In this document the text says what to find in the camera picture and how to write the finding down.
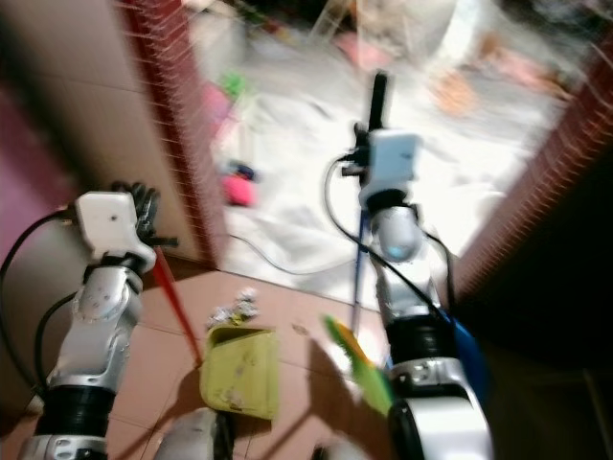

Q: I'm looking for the green broom with blue stick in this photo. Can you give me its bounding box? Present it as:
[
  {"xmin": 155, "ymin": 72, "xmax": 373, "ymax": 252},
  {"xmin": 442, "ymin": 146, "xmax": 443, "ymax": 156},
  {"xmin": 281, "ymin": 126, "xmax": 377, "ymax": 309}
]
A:
[{"xmin": 321, "ymin": 70, "xmax": 396, "ymax": 417}]

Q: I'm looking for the thin dark floor cable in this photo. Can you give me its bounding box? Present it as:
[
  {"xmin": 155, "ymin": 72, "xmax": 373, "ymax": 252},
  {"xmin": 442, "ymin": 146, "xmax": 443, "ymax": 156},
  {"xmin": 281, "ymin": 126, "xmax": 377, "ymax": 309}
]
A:
[{"xmin": 220, "ymin": 233, "xmax": 355, "ymax": 286}]

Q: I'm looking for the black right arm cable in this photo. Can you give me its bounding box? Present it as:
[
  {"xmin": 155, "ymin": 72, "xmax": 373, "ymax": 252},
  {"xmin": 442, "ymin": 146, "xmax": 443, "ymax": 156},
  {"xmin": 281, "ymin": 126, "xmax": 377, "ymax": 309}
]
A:
[{"xmin": 323, "ymin": 153, "xmax": 459, "ymax": 322}]

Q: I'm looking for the grey right robot leg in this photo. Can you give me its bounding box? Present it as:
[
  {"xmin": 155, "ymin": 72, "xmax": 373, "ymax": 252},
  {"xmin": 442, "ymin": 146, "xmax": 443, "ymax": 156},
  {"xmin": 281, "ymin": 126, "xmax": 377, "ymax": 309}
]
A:
[{"xmin": 309, "ymin": 437, "xmax": 367, "ymax": 460}]

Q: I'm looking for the yellow dustpan with red handle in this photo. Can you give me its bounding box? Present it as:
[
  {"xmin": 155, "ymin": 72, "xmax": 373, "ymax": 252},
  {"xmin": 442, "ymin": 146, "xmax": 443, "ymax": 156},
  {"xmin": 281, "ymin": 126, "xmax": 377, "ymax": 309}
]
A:
[{"xmin": 150, "ymin": 254, "xmax": 281, "ymax": 423}]

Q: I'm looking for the red brick door pillar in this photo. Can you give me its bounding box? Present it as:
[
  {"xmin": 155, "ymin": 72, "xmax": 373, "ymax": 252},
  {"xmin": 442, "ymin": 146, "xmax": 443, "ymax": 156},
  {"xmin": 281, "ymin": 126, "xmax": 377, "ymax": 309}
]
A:
[
  {"xmin": 118, "ymin": 0, "xmax": 223, "ymax": 266},
  {"xmin": 453, "ymin": 59, "xmax": 613, "ymax": 300}
]

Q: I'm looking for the crumpled white paper scrap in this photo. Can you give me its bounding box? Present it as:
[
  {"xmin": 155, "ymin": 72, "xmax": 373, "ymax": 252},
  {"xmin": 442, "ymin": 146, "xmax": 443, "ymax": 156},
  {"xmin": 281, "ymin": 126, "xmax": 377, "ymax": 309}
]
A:
[{"xmin": 208, "ymin": 287, "xmax": 261, "ymax": 330}]

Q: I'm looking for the round orange object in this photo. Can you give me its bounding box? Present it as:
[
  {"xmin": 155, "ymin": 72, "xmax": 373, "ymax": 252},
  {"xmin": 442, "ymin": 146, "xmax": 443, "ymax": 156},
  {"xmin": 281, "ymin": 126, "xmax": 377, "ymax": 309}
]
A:
[{"xmin": 431, "ymin": 73, "xmax": 477, "ymax": 118}]

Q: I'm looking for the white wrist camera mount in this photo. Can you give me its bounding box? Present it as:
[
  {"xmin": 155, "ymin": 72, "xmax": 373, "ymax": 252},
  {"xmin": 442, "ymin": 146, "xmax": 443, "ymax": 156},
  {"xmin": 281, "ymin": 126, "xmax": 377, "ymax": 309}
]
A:
[
  {"xmin": 74, "ymin": 191, "xmax": 156, "ymax": 275},
  {"xmin": 354, "ymin": 129, "xmax": 424, "ymax": 208}
]

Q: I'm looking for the small green object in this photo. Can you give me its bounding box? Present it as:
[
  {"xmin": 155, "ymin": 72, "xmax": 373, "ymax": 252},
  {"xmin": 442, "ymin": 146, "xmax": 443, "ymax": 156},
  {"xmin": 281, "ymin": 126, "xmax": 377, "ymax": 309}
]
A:
[{"xmin": 218, "ymin": 71, "xmax": 246, "ymax": 103}]

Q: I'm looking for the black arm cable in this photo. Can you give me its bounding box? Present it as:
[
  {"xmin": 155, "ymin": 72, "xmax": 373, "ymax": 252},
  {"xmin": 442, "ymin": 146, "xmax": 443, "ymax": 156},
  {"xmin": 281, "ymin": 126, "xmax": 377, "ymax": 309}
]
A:
[
  {"xmin": 0, "ymin": 209, "xmax": 82, "ymax": 389},
  {"xmin": 323, "ymin": 153, "xmax": 459, "ymax": 322}
]

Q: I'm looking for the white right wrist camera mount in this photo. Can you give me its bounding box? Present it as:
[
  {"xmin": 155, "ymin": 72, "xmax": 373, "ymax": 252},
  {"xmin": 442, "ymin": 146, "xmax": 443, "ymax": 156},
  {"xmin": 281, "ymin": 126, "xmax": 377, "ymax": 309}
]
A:
[{"xmin": 354, "ymin": 129, "xmax": 424, "ymax": 208}]

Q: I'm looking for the grey left robot leg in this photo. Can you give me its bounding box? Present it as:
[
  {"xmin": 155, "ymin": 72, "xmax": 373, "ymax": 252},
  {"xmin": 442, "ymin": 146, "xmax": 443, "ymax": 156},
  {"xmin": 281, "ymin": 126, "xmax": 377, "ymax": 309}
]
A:
[{"xmin": 151, "ymin": 406, "xmax": 223, "ymax": 460}]

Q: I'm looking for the grey robot leg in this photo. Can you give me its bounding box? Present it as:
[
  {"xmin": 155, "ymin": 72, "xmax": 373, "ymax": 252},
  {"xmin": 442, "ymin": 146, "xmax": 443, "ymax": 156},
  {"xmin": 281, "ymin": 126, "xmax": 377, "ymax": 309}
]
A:
[
  {"xmin": 151, "ymin": 406, "xmax": 223, "ymax": 460},
  {"xmin": 309, "ymin": 437, "xmax": 367, "ymax": 460}
]

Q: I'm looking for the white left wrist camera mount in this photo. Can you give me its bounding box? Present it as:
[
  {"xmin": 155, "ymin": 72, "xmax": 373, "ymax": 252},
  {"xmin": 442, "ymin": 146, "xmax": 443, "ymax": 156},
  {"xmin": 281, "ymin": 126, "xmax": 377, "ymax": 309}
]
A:
[{"xmin": 74, "ymin": 191, "xmax": 156, "ymax": 275}]

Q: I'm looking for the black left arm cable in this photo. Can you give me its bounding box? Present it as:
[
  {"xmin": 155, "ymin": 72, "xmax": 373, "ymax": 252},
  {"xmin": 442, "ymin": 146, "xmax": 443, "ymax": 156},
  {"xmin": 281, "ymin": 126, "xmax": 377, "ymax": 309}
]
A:
[{"xmin": 0, "ymin": 209, "xmax": 82, "ymax": 389}]

